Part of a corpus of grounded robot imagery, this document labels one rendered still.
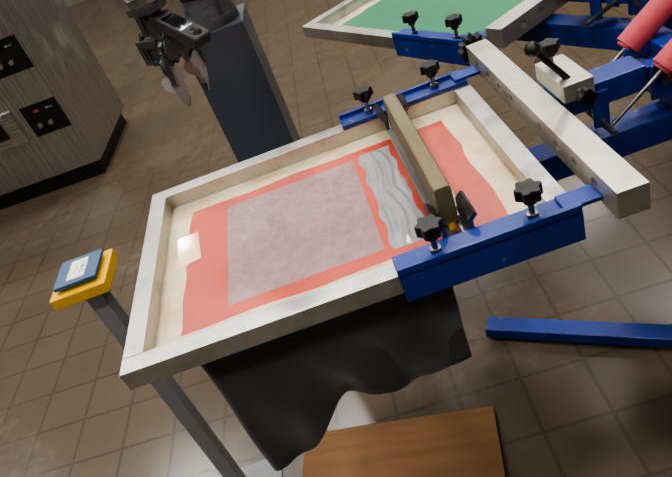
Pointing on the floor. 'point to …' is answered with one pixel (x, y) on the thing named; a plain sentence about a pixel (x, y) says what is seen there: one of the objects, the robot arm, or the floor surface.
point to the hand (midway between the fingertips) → (198, 92)
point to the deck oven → (49, 95)
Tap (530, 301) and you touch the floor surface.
